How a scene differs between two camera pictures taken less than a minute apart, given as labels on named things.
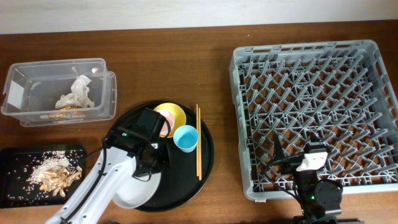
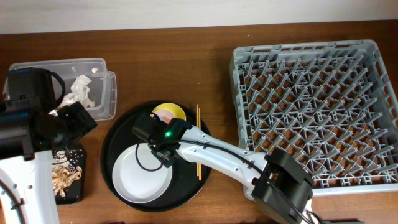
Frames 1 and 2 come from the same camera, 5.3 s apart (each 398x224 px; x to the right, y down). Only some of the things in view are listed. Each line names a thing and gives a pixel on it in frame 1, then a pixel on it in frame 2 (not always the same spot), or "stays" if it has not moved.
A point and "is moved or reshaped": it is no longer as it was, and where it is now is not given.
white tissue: x=78 y=95 stays
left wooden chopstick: x=197 y=139 stays
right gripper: x=278 y=152 → x=164 y=159
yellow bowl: x=180 y=118 stays
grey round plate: x=136 y=193 is moved or reshaped
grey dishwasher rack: x=342 y=92 stays
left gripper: x=164 y=155 → x=82 y=122
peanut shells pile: x=58 y=179 stays
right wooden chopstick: x=199 y=146 stays
